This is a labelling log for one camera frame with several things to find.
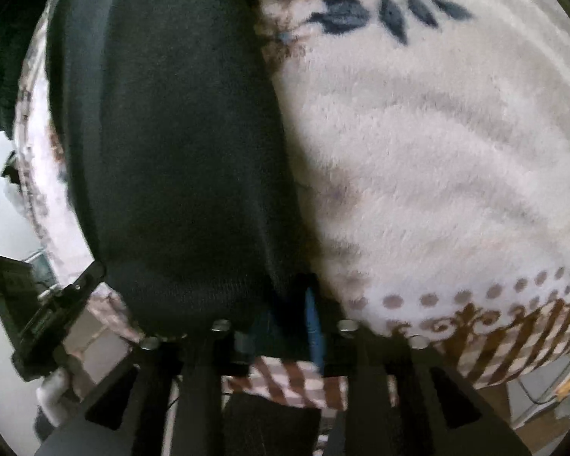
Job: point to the dark striped sweater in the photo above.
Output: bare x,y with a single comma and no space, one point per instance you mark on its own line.
171,152

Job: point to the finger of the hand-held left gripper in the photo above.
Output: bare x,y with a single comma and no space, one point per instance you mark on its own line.
88,278

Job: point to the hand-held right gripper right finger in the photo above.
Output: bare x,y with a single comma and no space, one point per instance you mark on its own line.
313,323

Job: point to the bed with floral sheet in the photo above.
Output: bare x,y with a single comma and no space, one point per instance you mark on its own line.
432,152

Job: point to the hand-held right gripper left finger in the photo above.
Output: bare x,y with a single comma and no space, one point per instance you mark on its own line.
194,389

